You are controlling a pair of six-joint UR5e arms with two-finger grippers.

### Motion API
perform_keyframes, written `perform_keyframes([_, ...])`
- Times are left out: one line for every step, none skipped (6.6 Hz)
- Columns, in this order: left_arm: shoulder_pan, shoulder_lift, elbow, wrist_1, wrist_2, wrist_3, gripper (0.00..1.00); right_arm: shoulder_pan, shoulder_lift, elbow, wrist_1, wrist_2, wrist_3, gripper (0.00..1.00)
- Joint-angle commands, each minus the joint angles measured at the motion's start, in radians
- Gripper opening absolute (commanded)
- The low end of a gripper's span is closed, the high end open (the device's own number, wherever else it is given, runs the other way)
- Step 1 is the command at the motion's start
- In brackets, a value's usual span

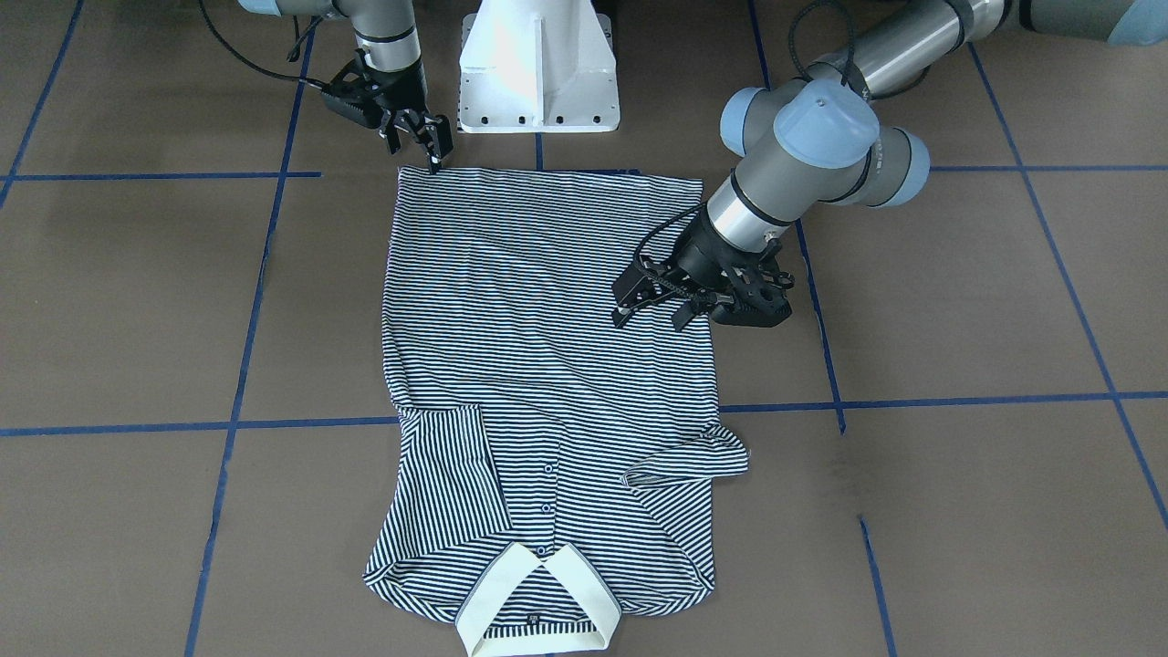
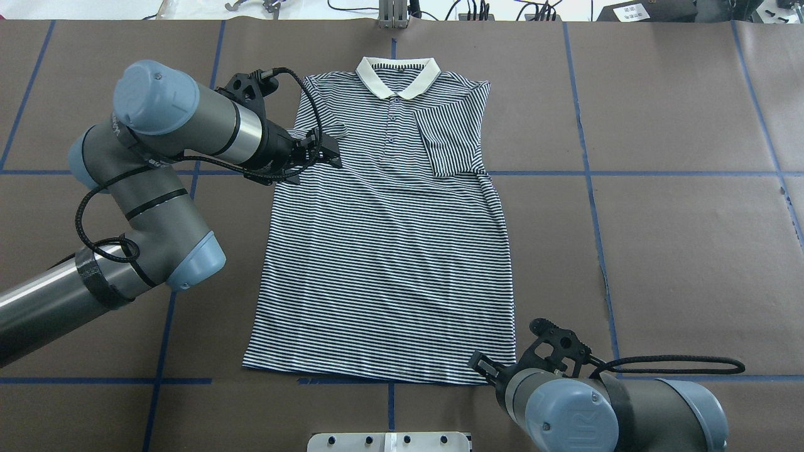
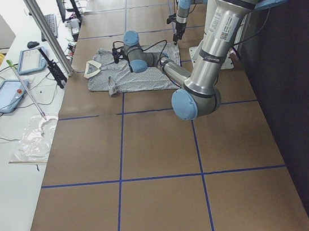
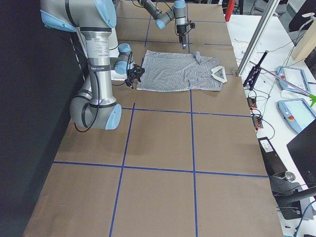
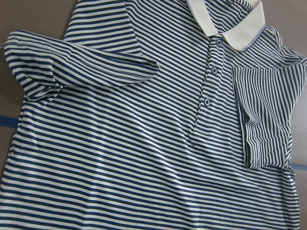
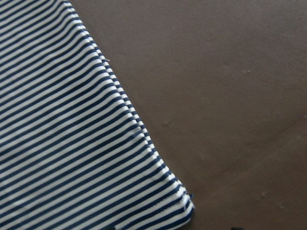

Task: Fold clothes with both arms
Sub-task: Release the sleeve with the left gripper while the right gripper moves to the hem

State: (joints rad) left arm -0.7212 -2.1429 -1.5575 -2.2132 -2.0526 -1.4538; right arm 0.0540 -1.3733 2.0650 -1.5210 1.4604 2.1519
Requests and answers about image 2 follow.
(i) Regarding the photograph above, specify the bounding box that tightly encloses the black power box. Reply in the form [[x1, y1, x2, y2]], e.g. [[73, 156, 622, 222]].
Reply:
[[594, 1, 698, 23]]

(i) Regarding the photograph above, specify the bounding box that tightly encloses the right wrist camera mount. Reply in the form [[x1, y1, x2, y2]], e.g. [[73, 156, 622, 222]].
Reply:
[[515, 318, 592, 378]]

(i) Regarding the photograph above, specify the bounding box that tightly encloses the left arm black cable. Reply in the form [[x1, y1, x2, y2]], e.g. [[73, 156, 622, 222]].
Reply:
[[75, 67, 327, 264]]

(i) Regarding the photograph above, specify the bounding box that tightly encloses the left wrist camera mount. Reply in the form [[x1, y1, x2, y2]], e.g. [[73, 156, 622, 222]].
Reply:
[[221, 70, 280, 105]]

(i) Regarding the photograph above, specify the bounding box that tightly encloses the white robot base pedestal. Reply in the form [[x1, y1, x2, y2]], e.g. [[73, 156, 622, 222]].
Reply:
[[307, 431, 473, 451]]

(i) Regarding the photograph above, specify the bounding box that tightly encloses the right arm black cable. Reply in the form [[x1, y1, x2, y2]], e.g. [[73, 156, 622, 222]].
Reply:
[[587, 355, 746, 380]]

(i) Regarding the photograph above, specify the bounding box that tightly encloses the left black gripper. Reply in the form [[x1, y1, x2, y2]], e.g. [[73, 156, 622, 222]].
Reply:
[[249, 122, 342, 183]]

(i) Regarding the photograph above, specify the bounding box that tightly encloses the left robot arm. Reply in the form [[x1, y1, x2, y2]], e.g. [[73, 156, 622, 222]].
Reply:
[[1, 60, 342, 366]]

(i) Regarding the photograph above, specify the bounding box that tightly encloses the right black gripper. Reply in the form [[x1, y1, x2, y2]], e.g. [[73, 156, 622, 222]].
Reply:
[[469, 351, 519, 397]]

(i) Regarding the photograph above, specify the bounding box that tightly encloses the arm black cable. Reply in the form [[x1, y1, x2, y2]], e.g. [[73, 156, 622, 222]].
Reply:
[[587, 355, 746, 380], [75, 67, 327, 264]]

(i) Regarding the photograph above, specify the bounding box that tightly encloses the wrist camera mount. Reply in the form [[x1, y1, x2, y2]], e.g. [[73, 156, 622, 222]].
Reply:
[[515, 318, 592, 378], [221, 70, 280, 105]]

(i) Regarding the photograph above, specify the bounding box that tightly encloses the aluminium frame post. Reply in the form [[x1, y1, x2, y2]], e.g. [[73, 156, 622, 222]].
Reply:
[[378, 0, 410, 30]]

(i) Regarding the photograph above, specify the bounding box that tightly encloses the striped polo shirt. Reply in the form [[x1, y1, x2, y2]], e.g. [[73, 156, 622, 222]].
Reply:
[[242, 57, 516, 385]]

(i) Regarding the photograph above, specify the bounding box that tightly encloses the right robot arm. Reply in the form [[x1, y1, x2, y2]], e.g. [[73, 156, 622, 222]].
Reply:
[[468, 352, 729, 451]]

